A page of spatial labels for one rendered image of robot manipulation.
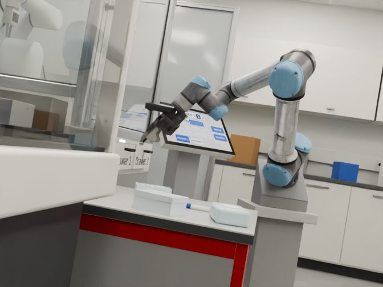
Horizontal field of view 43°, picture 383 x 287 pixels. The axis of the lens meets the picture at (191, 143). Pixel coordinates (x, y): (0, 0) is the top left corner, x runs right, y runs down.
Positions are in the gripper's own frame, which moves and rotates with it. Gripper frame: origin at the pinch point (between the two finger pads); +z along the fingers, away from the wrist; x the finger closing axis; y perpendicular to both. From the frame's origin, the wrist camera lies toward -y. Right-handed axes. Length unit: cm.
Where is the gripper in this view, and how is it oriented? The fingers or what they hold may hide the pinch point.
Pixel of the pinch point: (142, 138)
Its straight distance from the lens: 204.5
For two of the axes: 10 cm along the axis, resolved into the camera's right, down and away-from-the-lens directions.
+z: -6.9, 7.2, 0.8
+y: 7.1, 6.9, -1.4
